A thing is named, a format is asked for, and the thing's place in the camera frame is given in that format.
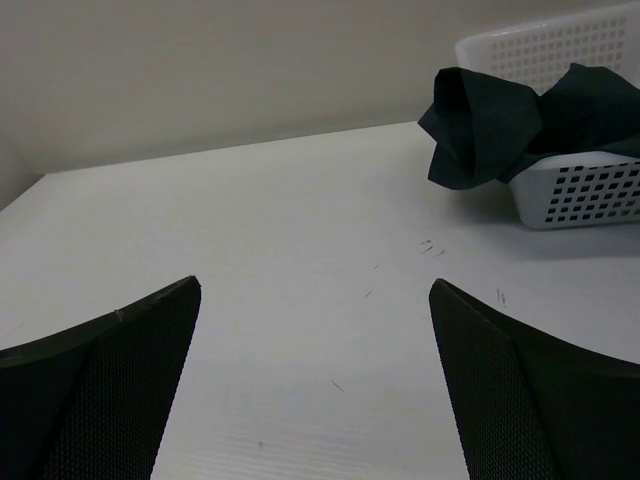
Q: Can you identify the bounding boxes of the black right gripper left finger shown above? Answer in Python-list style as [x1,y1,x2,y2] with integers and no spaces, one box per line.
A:
[1,276,201,479]

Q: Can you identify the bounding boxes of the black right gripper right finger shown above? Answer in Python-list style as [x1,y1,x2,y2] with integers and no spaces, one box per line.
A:
[429,279,639,479]

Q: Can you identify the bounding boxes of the dark navy shorts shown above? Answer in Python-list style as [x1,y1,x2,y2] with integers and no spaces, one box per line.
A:
[418,64,639,190]

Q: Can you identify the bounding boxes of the white perforated plastic basket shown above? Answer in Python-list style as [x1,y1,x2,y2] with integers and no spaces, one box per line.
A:
[455,1,639,230]

